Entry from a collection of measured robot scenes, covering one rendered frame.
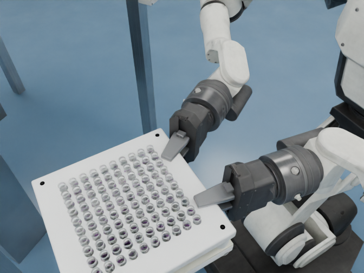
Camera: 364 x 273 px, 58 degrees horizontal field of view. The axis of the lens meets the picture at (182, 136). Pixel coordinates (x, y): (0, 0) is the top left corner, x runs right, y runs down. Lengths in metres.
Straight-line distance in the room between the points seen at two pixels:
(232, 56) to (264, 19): 2.55
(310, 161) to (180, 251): 0.25
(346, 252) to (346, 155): 1.07
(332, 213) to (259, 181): 0.96
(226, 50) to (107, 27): 2.46
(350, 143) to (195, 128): 0.26
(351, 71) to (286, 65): 1.92
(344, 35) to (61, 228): 0.65
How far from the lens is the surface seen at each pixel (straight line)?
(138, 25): 1.45
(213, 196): 0.52
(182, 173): 0.56
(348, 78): 0.82
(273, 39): 3.01
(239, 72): 0.71
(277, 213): 1.01
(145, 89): 1.64
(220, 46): 0.74
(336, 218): 1.47
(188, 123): 0.58
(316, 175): 0.58
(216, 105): 0.64
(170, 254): 0.49
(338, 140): 0.61
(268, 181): 0.53
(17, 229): 1.64
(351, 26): 0.77
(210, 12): 0.84
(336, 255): 1.60
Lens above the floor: 1.53
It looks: 48 degrees down
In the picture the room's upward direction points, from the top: straight up
